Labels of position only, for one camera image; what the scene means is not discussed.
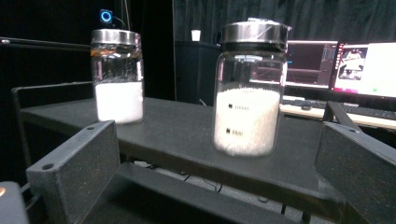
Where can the metal bar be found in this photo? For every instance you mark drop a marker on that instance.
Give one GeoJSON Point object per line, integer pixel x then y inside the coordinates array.
{"type": "Point", "coordinates": [43, 44]}

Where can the computer monitor with bright screen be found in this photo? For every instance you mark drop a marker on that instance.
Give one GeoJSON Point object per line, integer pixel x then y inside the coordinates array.
{"type": "Point", "coordinates": [373, 68]}

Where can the computer monitor with dark screen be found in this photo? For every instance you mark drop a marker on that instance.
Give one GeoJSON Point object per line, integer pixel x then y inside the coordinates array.
{"type": "Point", "coordinates": [311, 62]}

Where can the black keyboard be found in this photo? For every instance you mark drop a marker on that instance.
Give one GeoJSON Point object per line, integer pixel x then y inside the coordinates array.
{"type": "Point", "coordinates": [367, 110]}

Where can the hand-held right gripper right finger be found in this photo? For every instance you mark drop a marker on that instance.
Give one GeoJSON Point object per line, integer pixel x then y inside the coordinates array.
{"type": "Point", "coordinates": [361, 174]}

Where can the black metal shelf rack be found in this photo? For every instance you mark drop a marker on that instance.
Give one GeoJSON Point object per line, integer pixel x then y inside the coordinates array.
{"type": "Point", "coordinates": [174, 130]}

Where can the dark curtain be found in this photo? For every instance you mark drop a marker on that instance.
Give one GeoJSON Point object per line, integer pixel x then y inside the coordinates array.
{"type": "Point", "coordinates": [327, 18]}

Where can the black cabinet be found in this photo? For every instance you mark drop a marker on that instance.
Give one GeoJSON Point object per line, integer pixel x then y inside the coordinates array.
{"type": "Point", "coordinates": [196, 71]}

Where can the white paper cup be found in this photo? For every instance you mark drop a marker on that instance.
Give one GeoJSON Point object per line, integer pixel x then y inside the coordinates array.
{"type": "Point", "coordinates": [195, 35]}

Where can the glass jar of white grains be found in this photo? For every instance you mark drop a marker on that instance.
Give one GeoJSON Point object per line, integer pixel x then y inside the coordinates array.
{"type": "Point", "coordinates": [247, 124]}

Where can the wooden desk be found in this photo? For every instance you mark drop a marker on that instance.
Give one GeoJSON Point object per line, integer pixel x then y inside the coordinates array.
{"type": "Point", "coordinates": [311, 113]}

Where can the black computer mouse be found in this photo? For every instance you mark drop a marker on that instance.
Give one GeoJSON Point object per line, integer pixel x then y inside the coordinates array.
{"type": "Point", "coordinates": [306, 107]}

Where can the glass jar of white powder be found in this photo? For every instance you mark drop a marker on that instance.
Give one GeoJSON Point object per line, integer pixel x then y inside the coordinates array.
{"type": "Point", "coordinates": [119, 101]}

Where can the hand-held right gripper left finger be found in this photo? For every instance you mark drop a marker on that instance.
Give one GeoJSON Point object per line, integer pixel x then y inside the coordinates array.
{"type": "Point", "coordinates": [77, 165]}

